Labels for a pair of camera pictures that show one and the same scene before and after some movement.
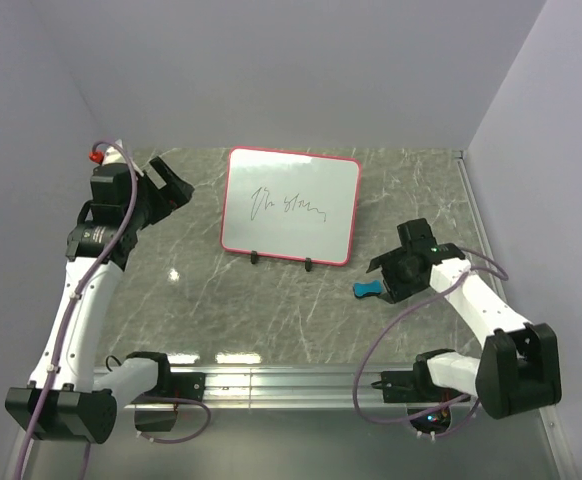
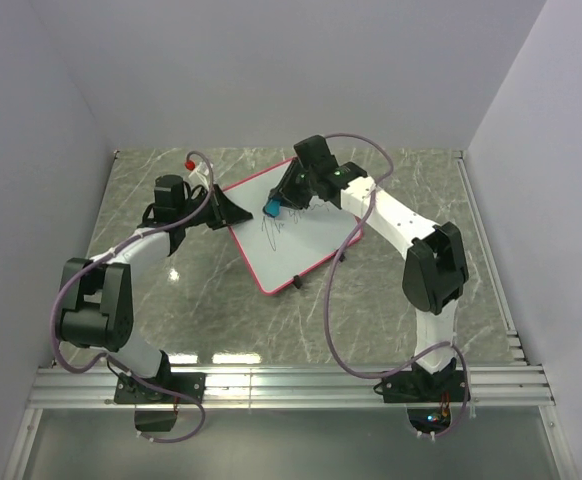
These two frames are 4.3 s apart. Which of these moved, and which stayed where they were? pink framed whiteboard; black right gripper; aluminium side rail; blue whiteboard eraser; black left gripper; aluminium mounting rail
Moved: blue whiteboard eraser; black right gripper; black left gripper; pink framed whiteboard
Stayed: aluminium mounting rail; aluminium side rail
